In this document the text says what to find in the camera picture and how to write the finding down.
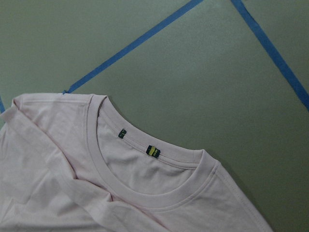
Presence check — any pink Snoopy t-shirt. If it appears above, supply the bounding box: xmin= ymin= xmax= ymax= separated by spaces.
xmin=0 ymin=93 xmax=271 ymax=232

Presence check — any long blue tape line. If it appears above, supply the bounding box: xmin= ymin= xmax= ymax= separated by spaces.
xmin=61 ymin=0 xmax=202 ymax=95

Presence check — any crossing blue tape line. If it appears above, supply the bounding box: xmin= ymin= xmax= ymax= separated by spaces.
xmin=231 ymin=0 xmax=309 ymax=111

